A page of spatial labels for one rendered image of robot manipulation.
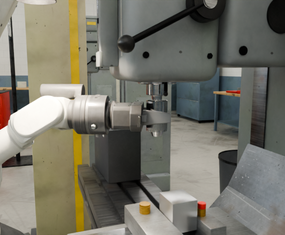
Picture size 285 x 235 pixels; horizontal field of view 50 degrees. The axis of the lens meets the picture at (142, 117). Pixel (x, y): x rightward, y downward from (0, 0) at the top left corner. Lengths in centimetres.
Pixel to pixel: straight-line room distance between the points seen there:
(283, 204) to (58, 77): 185
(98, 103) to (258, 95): 51
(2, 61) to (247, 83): 897
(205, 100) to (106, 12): 743
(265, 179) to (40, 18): 189
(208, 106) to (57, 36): 612
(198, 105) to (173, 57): 738
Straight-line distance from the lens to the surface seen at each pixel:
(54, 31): 238
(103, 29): 63
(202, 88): 795
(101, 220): 85
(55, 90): 72
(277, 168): 91
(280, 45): 69
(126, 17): 59
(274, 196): 89
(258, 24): 66
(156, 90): 66
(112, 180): 109
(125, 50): 52
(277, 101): 92
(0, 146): 73
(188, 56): 60
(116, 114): 65
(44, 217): 261
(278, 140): 93
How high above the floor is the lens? 133
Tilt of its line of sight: 9 degrees down
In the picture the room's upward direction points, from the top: straight up
